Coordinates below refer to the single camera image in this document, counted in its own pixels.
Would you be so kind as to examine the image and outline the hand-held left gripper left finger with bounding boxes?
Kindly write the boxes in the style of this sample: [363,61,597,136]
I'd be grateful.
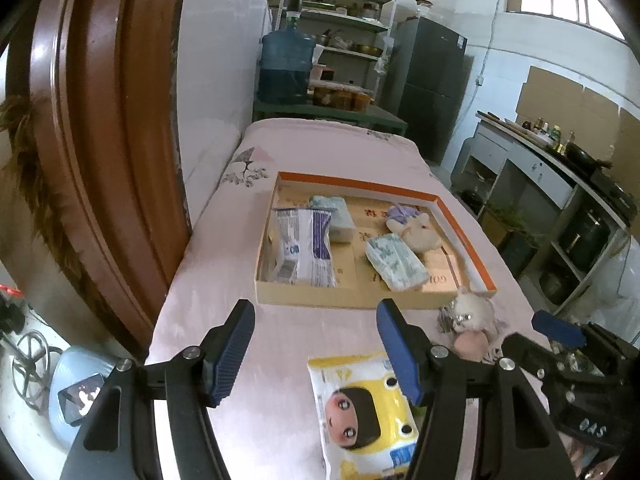
[60,299,257,480]

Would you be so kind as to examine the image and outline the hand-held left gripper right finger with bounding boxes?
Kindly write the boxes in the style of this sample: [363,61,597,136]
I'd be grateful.
[376,298,576,480]

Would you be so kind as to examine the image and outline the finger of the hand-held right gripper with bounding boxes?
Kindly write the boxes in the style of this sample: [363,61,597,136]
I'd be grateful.
[531,310,588,347]
[501,332,567,397]

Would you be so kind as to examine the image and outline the pink soft ball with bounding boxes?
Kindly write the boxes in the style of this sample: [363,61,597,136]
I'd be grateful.
[452,331,493,361]

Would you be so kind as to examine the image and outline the yellow cartoon-face wipes packet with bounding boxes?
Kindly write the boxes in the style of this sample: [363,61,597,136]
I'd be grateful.
[307,351,421,480]

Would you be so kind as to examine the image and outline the white plush toy with keychain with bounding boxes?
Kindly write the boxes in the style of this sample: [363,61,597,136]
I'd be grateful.
[439,287,501,333]

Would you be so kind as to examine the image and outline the orange-rimmed cardboard tray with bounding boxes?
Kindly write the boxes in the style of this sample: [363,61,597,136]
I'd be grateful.
[255,171,498,309]

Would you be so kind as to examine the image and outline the white floral tissue pack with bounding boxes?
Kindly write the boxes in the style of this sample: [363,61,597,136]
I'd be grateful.
[365,232,430,292]

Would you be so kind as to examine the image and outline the plush toy with purple hat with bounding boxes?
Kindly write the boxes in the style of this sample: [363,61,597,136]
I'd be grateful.
[385,204,446,252]

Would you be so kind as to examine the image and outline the white and blue plastic packet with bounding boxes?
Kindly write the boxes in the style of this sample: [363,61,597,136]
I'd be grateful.
[270,207,338,289]

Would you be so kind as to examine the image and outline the teal tissue pack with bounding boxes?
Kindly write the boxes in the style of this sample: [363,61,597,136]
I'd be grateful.
[309,195,357,244]

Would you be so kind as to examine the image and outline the metal cooking pot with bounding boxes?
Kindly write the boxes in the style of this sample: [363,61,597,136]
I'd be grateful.
[540,270,568,306]

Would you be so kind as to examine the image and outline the dark plant pot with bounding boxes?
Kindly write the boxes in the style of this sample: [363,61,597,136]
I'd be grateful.
[500,232,538,273]

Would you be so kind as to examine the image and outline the dark green enamel pot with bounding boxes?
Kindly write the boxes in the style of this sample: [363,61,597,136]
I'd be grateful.
[557,207,613,273]

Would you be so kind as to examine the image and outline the potted green plant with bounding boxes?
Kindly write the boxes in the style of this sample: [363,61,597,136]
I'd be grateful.
[482,200,538,261]

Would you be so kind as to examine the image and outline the black gas stove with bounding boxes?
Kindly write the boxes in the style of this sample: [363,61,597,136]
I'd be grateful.
[592,167,636,211]

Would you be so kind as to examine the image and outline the black smartphone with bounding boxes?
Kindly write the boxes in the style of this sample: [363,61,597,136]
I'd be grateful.
[57,374,108,427]

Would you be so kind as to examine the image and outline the grey kitchen counter cabinet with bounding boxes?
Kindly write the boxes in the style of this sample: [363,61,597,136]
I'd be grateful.
[450,110,633,321]

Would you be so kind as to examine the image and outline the black wok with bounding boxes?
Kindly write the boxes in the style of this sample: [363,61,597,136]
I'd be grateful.
[562,141,613,171]

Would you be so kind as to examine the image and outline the group of condiment bottles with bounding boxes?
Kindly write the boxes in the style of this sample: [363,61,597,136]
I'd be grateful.
[520,117,576,151]

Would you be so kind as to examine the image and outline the dark green swivel stool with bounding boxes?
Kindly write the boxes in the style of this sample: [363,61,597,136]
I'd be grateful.
[10,330,51,411]

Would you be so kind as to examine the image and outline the green table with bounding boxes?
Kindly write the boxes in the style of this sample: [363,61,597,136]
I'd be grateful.
[252,100,408,136]

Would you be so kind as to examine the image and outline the brown wooden door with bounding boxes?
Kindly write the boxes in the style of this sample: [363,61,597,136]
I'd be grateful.
[5,0,193,356]

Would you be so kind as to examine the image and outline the row of amber jars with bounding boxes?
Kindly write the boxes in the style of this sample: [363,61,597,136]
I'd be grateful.
[311,85,373,112]

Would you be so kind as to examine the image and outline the dark grey refrigerator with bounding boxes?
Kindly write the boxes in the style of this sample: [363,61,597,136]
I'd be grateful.
[382,16,468,161]

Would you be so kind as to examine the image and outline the dried plant bundle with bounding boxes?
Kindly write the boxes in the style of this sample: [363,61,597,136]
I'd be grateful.
[0,95,101,311]

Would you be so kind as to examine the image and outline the blue water bottle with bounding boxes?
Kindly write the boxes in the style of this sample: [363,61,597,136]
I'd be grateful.
[257,0,317,106]

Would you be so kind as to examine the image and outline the window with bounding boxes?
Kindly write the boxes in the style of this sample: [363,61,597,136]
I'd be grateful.
[505,0,628,41]

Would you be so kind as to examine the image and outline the cardboard sheets on wall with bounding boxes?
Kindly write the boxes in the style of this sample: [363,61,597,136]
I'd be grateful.
[515,65,640,176]

